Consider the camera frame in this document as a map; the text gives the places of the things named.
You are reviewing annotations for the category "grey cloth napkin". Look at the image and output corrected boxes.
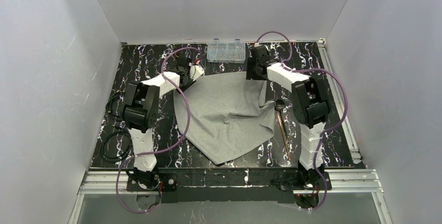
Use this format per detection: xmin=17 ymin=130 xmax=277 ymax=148
xmin=174 ymin=72 xmax=275 ymax=165

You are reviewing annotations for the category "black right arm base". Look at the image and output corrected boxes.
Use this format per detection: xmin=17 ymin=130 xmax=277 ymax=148
xmin=272 ymin=165 xmax=333 ymax=191

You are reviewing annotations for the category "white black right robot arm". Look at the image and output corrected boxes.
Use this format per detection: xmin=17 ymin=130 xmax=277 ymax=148
xmin=246 ymin=45 xmax=330 ymax=170

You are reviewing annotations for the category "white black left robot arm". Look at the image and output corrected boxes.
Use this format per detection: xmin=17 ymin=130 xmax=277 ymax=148
xmin=122 ymin=58 xmax=204 ymax=172

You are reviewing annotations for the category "clear plastic compartment box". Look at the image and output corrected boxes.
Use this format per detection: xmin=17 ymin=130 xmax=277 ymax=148
xmin=206 ymin=39 xmax=245 ymax=64

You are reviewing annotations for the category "black copper spoon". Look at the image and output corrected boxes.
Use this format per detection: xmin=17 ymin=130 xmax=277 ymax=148
xmin=275 ymin=99 xmax=291 ymax=161

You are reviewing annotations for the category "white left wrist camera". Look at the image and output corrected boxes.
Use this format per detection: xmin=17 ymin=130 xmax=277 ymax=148
xmin=189 ymin=65 xmax=204 ymax=81

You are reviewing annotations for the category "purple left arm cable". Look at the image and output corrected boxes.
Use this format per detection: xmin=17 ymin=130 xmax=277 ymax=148
xmin=115 ymin=46 xmax=202 ymax=214

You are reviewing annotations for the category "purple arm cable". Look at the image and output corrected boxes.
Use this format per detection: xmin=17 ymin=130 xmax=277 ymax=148
xmin=256 ymin=31 xmax=349 ymax=211
xmin=115 ymin=46 xmax=202 ymax=214

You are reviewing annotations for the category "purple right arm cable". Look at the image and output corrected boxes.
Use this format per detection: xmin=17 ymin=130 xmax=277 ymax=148
xmin=256 ymin=31 xmax=349 ymax=211

